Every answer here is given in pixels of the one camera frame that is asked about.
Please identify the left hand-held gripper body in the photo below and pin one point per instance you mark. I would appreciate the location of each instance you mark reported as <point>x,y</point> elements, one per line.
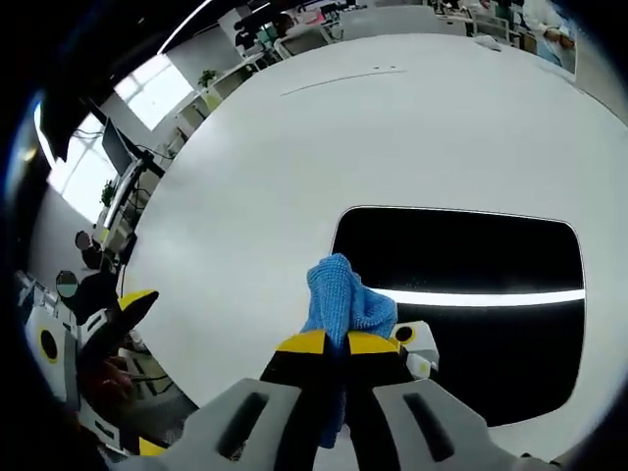
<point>49,358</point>

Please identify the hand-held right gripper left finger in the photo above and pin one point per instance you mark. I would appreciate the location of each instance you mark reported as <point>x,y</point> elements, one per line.
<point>235,422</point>

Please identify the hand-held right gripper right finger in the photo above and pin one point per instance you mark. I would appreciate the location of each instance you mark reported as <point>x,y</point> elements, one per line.
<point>432,427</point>

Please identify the blue cleaning cloth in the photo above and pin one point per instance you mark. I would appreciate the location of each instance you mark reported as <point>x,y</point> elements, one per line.
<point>338,294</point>

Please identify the black mirror with white frame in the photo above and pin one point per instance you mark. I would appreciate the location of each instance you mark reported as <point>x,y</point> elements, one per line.
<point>466,255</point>

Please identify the person's left hand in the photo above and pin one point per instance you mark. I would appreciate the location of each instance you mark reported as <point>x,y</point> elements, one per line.
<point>115,380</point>

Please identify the potted green plant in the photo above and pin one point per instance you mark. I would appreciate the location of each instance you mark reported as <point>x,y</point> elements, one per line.
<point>107,193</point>

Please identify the small desk monitor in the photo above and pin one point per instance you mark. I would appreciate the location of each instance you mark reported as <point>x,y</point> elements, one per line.
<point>117,147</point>

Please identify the small green plant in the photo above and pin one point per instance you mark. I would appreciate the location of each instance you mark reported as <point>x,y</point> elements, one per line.
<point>207,78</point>

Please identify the white side desk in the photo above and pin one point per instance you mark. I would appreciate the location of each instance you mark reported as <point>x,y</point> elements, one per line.
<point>225,78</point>

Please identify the small white rag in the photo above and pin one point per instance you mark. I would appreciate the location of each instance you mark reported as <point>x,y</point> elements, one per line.
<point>488,41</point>

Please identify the grey desk divider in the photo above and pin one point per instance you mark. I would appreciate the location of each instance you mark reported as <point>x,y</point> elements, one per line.
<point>387,22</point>

